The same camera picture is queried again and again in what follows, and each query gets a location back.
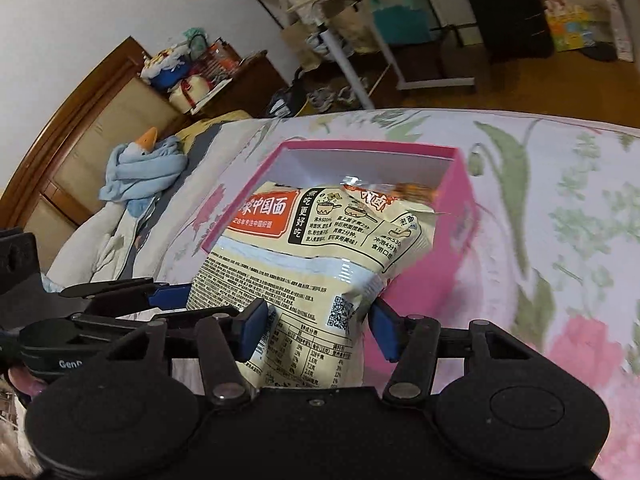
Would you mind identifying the cream instant noodle packet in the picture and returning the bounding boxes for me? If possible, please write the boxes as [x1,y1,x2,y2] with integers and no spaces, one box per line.
[186,182,437,388]

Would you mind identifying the left hand painted nails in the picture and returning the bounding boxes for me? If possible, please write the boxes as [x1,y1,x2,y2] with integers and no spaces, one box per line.
[8,366,47,398]

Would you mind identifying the pink cardboard box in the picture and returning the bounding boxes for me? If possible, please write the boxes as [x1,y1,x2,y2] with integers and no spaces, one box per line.
[203,140,478,316]

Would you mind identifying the blue goose plush toy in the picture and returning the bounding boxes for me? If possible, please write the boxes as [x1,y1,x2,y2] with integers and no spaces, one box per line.
[99,128,188,218]

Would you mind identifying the floral bed sheet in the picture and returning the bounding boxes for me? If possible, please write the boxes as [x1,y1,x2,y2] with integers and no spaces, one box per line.
[44,106,640,480]

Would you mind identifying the wooden headboard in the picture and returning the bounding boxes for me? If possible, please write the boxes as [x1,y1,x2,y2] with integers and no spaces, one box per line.
[0,34,187,231]

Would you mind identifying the blue basket with items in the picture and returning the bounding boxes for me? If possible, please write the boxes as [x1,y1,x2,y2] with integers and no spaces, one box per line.
[140,44,192,91]

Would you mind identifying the wooden nightstand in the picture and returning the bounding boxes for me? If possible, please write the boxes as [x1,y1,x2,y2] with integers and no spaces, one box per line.
[195,50,288,118]

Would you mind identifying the teal bag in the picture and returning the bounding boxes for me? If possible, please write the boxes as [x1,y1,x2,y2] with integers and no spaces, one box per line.
[370,0,432,46]

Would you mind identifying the colourful cardboard box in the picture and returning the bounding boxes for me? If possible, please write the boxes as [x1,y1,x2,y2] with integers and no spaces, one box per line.
[544,0,596,52]

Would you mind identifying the white rolling side table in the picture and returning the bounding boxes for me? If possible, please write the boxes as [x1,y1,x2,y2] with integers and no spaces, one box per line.
[290,0,476,91]

